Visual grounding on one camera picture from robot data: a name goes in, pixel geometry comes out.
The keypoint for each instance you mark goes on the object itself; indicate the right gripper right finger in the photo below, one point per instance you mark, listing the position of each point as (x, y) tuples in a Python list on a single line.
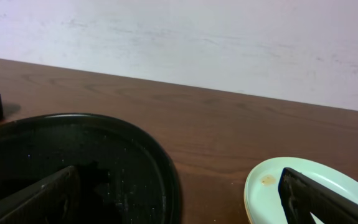
[(303, 198)]

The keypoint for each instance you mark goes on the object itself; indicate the mint plate with crumbs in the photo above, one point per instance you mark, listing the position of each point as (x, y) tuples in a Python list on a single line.
[(261, 197)]

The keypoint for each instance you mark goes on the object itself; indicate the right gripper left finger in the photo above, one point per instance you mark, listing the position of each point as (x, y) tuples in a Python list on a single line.
[(54, 199)]

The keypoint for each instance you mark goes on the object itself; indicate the round black tray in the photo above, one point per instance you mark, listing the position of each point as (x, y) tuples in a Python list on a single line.
[(126, 176)]

